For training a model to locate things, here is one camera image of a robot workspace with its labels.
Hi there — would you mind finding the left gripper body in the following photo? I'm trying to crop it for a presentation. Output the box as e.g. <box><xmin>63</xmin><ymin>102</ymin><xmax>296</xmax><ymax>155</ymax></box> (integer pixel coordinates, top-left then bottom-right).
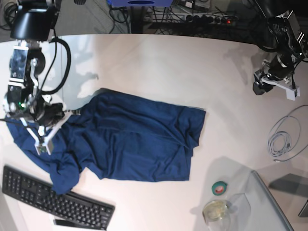
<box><xmin>267</xmin><ymin>54</ymin><xmax>294</xmax><ymax>78</ymax></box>

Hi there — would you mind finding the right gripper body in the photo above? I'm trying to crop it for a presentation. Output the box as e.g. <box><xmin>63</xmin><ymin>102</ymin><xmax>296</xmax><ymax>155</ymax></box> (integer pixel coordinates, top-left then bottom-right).
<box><xmin>28</xmin><ymin>103</ymin><xmax>54</xmax><ymax>127</ymax></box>

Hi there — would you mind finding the dark blue t-shirt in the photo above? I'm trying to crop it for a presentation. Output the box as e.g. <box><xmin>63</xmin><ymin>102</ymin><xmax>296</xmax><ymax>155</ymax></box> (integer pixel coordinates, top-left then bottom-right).
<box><xmin>7</xmin><ymin>90</ymin><xmax>206</xmax><ymax>194</ymax></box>

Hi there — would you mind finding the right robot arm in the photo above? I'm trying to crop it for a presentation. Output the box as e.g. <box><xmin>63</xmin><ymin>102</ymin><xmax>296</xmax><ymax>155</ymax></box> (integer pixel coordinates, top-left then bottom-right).
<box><xmin>3</xmin><ymin>0</ymin><xmax>71</xmax><ymax>127</ymax></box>

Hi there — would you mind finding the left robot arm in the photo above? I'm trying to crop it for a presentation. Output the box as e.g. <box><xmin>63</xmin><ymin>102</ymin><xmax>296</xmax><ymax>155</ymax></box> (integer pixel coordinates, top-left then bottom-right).
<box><xmin>253</xmin><ymin>0</ymin><xmax>308</xmax><ymax>101</ymax></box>

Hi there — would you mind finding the black computer keyboard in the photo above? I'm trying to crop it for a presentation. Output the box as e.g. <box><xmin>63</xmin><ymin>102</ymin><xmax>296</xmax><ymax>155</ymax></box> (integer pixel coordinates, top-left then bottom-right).
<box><xmin>2</xmin><ymin>166</ymin><xmax>115</xmax><ymax>231</ymax></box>

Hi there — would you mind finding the black power strip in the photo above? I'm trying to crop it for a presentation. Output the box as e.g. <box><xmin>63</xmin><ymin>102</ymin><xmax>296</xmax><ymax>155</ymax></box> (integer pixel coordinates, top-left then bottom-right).
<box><xmin>167</xmin><ymin>13</ymin><xmax>239</xmax><ymax>26</ymax></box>

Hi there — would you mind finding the green and red tape roll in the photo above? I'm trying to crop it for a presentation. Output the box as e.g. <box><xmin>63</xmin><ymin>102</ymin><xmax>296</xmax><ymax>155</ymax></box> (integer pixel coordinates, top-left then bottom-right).
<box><xmin>211</xmin><ymin>181</ymin><xmax>228</xmax><ymax>196</ymax></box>

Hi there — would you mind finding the blue box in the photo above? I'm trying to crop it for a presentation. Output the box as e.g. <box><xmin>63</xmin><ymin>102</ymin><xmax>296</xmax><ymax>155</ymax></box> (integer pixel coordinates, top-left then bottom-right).
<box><xmin>107</xmin><ymin>0</ymin><xmax>173</xmax><ymax>7</ymax></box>

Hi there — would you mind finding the clear glass bottle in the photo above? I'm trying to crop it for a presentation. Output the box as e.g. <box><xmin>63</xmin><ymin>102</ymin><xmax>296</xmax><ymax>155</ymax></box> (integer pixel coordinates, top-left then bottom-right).
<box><xmin>202</xmin><ymin>200</ymin><xmax>231</xmax><ymax>231</ymax></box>

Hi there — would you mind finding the coiled grey cable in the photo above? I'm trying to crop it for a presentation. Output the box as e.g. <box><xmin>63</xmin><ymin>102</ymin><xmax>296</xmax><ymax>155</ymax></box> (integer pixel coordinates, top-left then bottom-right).
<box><xmin>267</xmin><ymin>104</ymin><xmax>308</xmax><ymax>163</ymax></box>

